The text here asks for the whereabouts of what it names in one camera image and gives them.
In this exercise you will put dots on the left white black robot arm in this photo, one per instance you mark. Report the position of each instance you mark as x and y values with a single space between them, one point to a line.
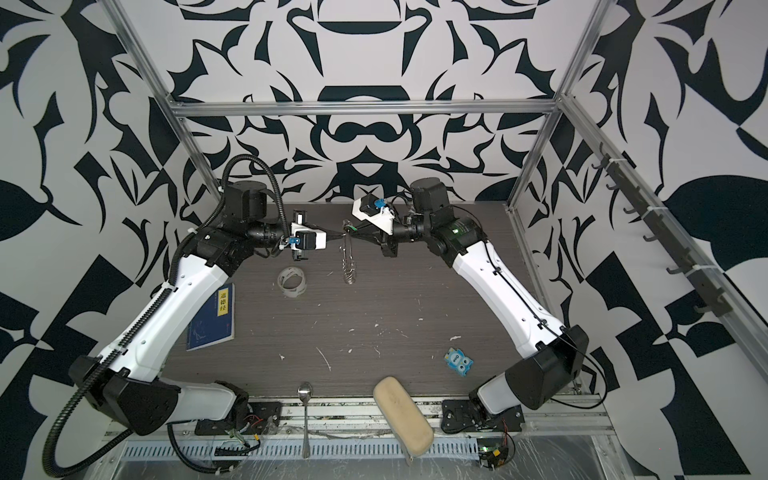
124 381

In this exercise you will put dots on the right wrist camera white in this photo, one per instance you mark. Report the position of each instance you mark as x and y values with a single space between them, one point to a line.
376 211

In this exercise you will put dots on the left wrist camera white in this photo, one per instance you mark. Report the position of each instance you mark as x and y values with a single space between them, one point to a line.
317 238

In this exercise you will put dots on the clear tape roll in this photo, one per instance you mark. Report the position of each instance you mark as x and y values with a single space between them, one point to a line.
292 282

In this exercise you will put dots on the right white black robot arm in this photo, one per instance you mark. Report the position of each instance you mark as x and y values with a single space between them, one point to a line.
551 353

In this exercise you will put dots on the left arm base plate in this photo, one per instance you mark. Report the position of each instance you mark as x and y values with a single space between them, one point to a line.
254 418

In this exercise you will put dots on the blue book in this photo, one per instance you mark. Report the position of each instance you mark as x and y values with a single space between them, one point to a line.
214 323

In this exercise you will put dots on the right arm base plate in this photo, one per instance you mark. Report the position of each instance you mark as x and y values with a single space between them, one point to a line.
463 416

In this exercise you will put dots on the metal spoon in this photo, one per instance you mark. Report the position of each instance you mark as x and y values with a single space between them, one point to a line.
305 391

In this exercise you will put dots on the small circuit board left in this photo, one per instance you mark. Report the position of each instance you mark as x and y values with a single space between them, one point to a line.
237 449

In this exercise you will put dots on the small circuit board right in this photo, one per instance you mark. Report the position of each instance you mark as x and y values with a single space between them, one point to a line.
493 456

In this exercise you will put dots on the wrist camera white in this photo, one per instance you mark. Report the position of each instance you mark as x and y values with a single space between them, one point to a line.
376 211
317 238

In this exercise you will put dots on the small circuit board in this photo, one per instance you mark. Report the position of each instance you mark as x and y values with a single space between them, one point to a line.
493 456
237 449

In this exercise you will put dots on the blue owl toy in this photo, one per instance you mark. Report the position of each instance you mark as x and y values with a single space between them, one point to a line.
458 361

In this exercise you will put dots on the wall hook rail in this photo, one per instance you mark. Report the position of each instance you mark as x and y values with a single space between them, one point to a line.
702 274

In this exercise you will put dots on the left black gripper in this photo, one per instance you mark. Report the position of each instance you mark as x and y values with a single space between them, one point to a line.
333 233

